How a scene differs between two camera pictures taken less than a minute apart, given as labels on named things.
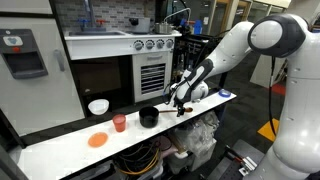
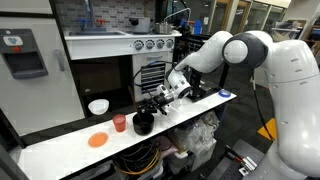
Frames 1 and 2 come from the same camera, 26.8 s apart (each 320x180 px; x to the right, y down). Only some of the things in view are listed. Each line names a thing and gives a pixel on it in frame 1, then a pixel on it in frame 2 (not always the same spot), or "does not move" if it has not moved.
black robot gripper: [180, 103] -> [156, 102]
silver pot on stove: [163, 28] does not move
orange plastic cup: [119, 122] does not move
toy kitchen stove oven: [122, 67] does not move
